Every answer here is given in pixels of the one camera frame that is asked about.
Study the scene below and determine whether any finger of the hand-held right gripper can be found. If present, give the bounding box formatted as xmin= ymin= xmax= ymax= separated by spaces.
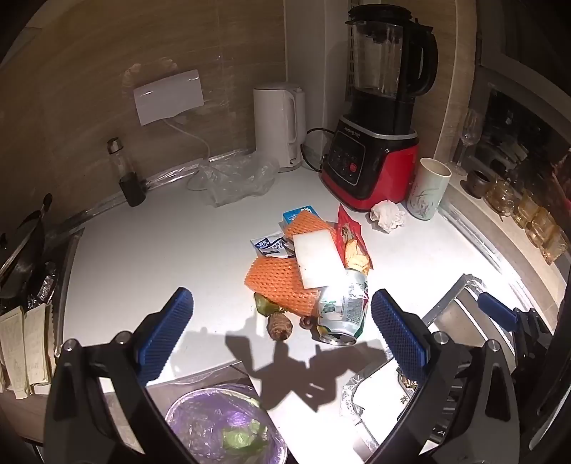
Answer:
xmin=477 ymin=292 xmax=520 ymax=331

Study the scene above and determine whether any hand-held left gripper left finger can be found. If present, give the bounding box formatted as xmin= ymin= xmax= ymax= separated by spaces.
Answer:
xmin=45 ymin=287 xmax=197 ymax=464

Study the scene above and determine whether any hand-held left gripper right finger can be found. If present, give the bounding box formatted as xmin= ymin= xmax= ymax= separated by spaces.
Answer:
xmin=370 ymin=288 xmax=520 ymax=464

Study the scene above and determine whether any crushed green drink can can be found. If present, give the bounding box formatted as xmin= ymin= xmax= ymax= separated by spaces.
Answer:
xmin=317 ymin=268 xmax=371 ymax=346

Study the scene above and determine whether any bowl with plastic wrap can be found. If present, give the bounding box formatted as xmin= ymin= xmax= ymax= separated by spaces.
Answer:
xmin=164 ymin=383 xmax=288 ymax=464

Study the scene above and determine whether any green fruit peel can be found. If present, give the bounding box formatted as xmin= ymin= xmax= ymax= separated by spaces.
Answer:
xmin=253 ymin=292 xmax=279 ymax=317

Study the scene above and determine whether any white foam sheet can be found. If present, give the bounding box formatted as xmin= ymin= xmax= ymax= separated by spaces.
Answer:
xmin=293 ymin=228 xmax=346 ymax=291

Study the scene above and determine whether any large orange foam fruit net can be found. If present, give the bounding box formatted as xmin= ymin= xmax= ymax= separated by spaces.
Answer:
xmin=244 ymin=256 xmax=322 ymax=317

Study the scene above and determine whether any small orange foam fruit net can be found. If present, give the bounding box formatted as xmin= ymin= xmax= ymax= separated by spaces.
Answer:
xmin=284 ymin=211 xmax=336 ymax=239

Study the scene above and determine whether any stainless steel sink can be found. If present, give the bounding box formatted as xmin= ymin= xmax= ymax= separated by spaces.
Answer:
xmin=421 ymin=273 xmax=536 ymax=371

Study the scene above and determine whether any aluminium foil tray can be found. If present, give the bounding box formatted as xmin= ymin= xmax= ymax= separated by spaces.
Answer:
xmin=341 ymin=357 xmax=440 ymax=456

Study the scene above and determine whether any orange peel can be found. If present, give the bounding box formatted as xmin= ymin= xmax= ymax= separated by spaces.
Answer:
xmin=344 ymin=238 xmax=373 ymax=274

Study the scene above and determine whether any crumpled white tissue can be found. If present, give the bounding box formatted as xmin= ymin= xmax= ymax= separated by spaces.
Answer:
xmin=369 ymin=200 xmax=406 ymax=233

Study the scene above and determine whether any red snack wrapper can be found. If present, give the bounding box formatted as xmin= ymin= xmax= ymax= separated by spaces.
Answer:
xmin=337 ymin=204 xmax=373 ymax=273

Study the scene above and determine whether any crinkled foil sheet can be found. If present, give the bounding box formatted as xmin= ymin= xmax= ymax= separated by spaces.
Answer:
xmin=27 ymin=263 xmax=57 ymax=309

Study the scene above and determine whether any green vegetable leaf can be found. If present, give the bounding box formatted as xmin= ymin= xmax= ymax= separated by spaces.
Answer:
xmin=222 ymin=419 xmax=268 ymax=451

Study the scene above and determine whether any blue and white wipes packet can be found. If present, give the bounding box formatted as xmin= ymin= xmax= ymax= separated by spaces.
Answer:
xmin=250 ymin=234 xmax=297 ymax=259

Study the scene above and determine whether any white cup with flower print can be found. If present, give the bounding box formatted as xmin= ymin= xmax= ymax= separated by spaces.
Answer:
xmin=405 ymin=157 xmax=453 ymax=221

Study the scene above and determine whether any glass bottle with dark liquid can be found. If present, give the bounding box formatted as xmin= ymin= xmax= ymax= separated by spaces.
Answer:
xmin=106 ymin=137 xmax=147 ymax=208

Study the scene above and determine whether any blue and white milk carton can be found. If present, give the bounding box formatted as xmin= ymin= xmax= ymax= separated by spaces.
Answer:
xmin=282 ymin=204 xmax=318 ymax=228

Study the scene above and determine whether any black wok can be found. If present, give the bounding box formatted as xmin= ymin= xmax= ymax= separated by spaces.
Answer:
xmin=0 ymin=193 xmax=56 ymax=299

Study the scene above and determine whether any clear plastic bag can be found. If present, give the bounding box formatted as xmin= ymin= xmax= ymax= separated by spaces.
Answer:
xmin=186 ymin=152 xmax=279 ymax=208

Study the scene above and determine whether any red and black blender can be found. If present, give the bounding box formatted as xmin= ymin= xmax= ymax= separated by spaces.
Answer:
xmin=319 ymin=4 xmax=439 ymax=212

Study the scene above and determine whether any wine glass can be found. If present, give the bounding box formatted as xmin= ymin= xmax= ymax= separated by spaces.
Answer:
xmin=448 ymin=109 xmax=483 ymax=177

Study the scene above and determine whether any white electric kettle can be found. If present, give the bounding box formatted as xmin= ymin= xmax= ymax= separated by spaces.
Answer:
xmin=253 ymin=82 xmax=307 ymax=173

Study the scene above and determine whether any white power cable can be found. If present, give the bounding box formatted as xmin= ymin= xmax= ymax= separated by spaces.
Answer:
xmin=163 ymin=116 xmax=212 ymax=162

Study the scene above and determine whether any black power cable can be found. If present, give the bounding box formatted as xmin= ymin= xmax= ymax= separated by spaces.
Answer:
xmin=302 ymin=127 xmax=336 ymax=173

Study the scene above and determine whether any white wall socket cover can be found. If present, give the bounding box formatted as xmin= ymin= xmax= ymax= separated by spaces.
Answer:
xmin=133 ymin=69 xmax=205 ymax=127

